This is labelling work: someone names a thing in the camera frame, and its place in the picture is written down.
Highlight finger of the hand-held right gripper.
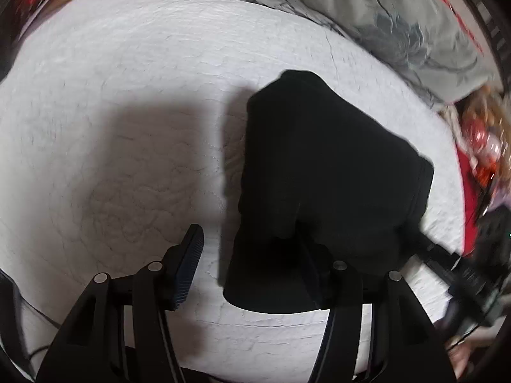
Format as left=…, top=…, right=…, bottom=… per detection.
left=413, top=229, right=461, bottom=277

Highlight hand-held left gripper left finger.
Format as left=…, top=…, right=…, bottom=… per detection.
left=36, top=224, right=205, bottom=383

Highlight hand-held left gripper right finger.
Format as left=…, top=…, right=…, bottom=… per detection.
left=301, top=243, right=458, bottom=383

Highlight black pants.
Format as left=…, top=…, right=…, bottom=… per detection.
left=217, top=70, right=435, bottom=315

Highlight person's right hand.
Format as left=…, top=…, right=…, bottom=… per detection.
left=447, top=341, right=482, bottom=380

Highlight red cloth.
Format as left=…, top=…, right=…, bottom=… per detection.
left=455, top=147, right=493, bottom=254

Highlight white quilted blanket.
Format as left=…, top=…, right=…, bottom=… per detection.
left=0, top=0, right=466, bottom=379

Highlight grey floral pillow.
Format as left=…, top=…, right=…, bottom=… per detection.
left=219, top=0, right=496, bottom=106

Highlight dark wooden headboard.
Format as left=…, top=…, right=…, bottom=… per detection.
left=459, top=0, right=511, bottom=88

